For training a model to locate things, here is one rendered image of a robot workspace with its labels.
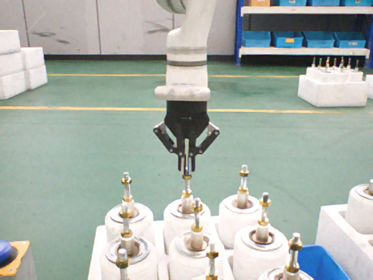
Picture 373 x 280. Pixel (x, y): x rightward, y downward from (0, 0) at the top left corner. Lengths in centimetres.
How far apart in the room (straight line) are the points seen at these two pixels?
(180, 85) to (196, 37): 8
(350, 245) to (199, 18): 57
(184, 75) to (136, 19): 515
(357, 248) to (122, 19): 529
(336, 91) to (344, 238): 201
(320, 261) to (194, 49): 58
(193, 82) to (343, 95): 228
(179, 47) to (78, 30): 543
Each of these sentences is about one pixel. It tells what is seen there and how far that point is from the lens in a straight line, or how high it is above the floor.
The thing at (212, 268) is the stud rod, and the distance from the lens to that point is 49.
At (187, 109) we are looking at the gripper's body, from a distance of 59.
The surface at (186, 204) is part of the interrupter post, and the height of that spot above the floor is 27.
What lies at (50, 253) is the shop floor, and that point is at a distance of 107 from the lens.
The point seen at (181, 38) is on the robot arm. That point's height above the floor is 59.
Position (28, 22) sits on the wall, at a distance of 632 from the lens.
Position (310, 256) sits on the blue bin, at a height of 9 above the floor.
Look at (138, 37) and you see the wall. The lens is 572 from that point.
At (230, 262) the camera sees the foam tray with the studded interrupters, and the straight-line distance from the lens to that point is 72.
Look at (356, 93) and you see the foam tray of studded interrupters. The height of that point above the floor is 10.
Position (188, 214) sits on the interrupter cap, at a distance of 69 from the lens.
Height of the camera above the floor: 62
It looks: 19 degrees down
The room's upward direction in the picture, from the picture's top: straight up
